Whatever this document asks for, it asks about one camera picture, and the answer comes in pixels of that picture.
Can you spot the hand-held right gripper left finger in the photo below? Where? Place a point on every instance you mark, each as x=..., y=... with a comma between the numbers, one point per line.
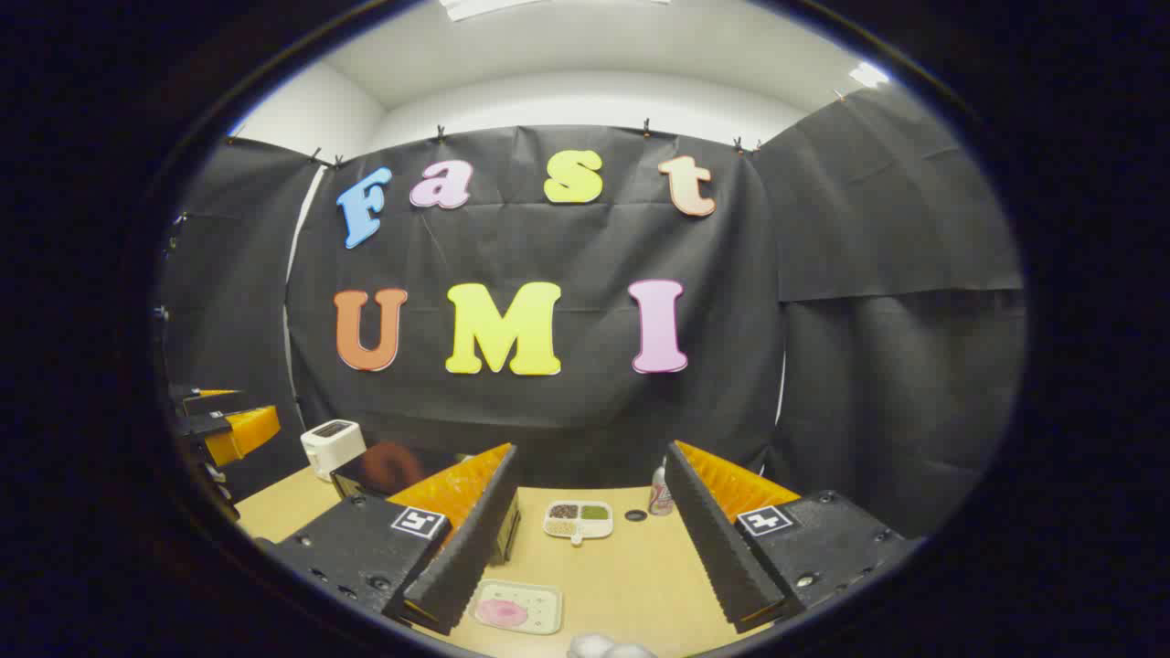
x=475, y=539

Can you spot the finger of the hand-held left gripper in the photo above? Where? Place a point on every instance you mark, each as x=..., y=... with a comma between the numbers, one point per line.
x=242, y=434
x=206, y=397

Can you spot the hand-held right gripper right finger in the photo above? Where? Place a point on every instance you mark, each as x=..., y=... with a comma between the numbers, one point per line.
x=708, y=539

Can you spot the pink round food slice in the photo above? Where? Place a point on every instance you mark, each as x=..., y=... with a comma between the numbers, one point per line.
x=501, y=612

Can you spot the cream square plate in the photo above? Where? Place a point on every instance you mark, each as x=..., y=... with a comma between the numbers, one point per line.
x=539, y=603

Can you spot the black electric oven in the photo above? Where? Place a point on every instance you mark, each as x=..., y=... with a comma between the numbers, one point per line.
x=384, y=471

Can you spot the white toaster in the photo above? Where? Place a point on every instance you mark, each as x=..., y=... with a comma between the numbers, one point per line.
x=331, y=448

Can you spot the white divided grain dish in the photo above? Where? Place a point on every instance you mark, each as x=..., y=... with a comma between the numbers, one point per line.
x=578, y=521

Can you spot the ceiling light panel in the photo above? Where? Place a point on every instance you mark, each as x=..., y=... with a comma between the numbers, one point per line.
x=489, y=7
x=868, y=75

